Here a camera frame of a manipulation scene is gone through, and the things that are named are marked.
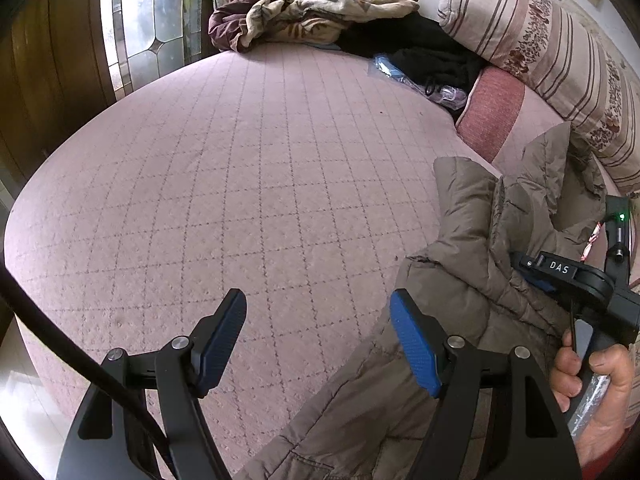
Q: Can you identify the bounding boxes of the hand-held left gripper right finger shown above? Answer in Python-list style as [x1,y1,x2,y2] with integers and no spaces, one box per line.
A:
[390,287,583,480]

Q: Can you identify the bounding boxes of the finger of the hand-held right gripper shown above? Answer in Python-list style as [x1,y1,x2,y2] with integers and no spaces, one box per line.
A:
[510,252,557,297]

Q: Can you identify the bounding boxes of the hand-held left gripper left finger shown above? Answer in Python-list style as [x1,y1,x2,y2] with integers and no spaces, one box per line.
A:
[56,287,248,480]

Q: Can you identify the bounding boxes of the olive quilted puffer jacket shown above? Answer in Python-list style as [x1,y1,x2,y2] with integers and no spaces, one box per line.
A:
[235,121,608,480]

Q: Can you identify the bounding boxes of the black clothes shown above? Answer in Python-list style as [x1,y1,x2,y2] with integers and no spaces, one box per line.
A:
[340,12,488,103]

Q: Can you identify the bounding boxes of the person's right hand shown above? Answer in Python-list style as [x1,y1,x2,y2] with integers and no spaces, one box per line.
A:
[550,332,635,465]

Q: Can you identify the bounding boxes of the pink pillow with red band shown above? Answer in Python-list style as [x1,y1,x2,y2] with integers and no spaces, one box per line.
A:
[454,66,573,166]

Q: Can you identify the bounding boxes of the pink quilted bed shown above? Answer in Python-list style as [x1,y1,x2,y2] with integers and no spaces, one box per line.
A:
[2,37,640,480]

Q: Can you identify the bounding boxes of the striped floral bolster pillow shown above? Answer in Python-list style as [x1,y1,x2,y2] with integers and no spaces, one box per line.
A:
[437,0,640,196]

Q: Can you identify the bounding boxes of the clear plastic bag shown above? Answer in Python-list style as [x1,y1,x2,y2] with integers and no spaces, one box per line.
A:
[372,55,468,108]

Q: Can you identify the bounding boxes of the brown wooden panel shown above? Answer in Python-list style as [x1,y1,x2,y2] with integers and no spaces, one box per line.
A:
[0,0,118,186]

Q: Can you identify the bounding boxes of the floral beige maroon blanket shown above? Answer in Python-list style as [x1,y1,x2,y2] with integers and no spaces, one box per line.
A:
[207,0,421,55]

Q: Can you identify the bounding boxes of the stained glass window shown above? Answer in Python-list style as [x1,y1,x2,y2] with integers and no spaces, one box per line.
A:
[100,0,206,106]

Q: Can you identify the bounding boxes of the black cable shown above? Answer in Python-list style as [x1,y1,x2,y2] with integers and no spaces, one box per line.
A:
[0,265,183,480]

